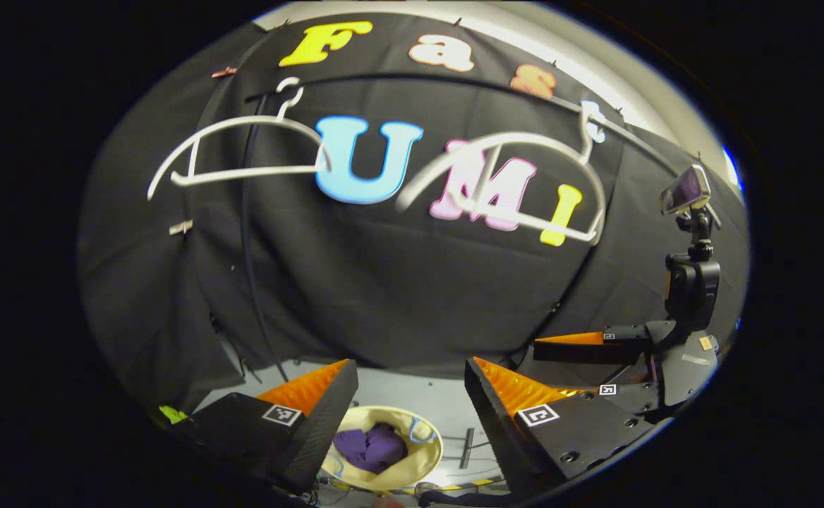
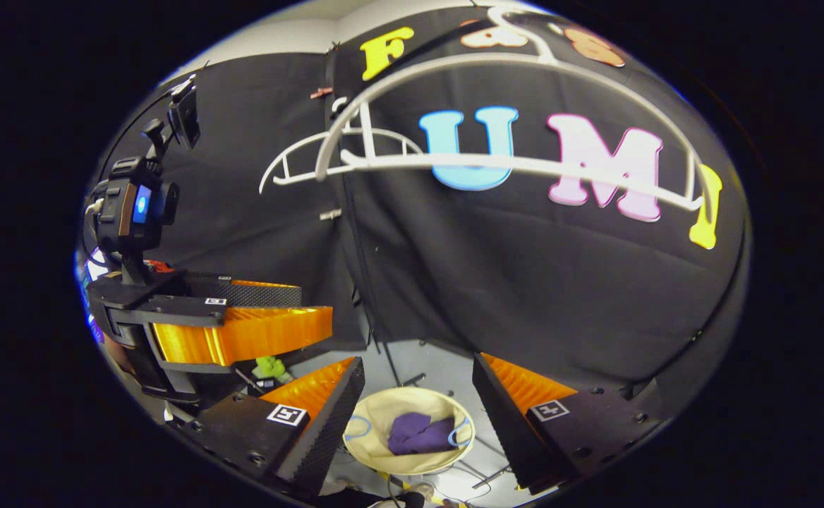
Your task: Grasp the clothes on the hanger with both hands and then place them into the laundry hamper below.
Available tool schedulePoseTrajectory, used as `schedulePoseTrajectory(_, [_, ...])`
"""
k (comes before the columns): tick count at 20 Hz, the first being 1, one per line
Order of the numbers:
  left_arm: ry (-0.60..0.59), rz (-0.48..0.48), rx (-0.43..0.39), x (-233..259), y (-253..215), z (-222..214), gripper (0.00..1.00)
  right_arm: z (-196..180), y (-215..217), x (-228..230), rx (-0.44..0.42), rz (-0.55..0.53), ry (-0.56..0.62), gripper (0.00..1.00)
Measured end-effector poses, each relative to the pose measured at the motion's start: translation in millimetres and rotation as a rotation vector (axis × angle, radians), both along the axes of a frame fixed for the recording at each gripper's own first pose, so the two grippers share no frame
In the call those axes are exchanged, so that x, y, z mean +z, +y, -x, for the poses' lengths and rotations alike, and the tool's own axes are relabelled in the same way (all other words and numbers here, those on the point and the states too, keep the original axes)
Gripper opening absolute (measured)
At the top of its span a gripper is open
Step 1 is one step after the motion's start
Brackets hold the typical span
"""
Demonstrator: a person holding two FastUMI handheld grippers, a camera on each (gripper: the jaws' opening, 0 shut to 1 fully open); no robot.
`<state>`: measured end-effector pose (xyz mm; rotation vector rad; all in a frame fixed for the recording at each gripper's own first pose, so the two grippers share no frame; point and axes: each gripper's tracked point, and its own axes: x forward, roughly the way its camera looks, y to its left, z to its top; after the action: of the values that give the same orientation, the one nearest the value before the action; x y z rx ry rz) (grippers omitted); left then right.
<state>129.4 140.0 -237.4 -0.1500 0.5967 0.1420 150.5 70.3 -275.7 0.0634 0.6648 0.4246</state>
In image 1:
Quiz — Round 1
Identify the purple knit cardigan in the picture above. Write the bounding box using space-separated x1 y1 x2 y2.
332 422 408 475

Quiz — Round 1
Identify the black backdrop cloth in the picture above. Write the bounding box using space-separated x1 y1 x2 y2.
77 11 748 410

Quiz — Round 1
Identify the black clothes rack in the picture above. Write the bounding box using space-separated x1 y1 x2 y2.
241 73 677 385

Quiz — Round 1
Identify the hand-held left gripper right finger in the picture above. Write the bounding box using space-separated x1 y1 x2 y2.
463 356 674 499

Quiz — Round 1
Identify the white hanger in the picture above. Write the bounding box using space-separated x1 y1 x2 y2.
147 76 332 202
394 92 607 246

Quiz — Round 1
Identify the cream laundry hamper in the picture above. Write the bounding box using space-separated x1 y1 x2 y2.
320 406 444 492

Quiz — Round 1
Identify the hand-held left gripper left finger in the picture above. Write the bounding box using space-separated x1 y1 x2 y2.
172 358 361 495

